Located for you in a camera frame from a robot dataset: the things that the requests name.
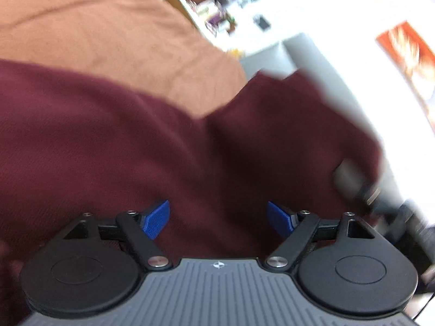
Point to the orange blanket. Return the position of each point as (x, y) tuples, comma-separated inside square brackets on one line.
[(102, 30)]

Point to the black wall socket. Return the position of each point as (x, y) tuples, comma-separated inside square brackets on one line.
[(262, 22)]

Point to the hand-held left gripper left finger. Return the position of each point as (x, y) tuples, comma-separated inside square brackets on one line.
[(156, 219)]

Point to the wooden desk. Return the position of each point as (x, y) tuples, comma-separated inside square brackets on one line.
[(197, 6)]

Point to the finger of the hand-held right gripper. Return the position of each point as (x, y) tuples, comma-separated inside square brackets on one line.
[(351, 178)]

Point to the maroon pants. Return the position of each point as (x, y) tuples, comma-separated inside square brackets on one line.
[(136, 149)]

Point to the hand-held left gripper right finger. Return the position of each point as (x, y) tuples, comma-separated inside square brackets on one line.
[(279, 219)]

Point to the orange wall poster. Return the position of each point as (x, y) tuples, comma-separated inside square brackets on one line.
[(411, 61)]

